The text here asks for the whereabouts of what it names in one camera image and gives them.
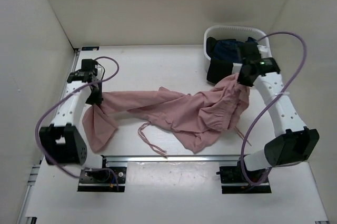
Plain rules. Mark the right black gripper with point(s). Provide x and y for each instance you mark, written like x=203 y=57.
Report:
x=241 y=81

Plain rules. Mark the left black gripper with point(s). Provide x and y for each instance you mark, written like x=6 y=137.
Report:
x=97 y=99

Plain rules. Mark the pink trousers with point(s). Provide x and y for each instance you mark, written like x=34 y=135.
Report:
x=197 y=121

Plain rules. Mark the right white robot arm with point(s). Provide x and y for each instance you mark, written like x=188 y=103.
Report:
x=294 y=141

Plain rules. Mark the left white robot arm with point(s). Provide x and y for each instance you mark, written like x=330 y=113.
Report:
x=62 y=139

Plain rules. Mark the black garment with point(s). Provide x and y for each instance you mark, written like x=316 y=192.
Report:
x=218 y=69

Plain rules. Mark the dark blue garment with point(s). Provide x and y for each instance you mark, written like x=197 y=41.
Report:
x=225 y=49

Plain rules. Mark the white plastic basket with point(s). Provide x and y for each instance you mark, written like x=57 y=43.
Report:
x=234 y=32

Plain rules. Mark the blue corner label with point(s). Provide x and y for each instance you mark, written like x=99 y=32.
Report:
x=90 y=48

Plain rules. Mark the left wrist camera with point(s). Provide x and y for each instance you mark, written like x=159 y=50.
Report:
x=100 y=70

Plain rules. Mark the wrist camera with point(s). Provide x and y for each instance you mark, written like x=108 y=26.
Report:
x=263 y=49
x=100 y=70

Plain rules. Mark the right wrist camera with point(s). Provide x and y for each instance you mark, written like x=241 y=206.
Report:
x=263 y=49

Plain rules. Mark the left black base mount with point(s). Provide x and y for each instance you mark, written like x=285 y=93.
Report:
x=102 y=181

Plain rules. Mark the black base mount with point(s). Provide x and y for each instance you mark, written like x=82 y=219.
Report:
x=233 y=182
x=102 y=181

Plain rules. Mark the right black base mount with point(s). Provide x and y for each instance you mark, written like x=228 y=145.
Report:
x=233 y=182

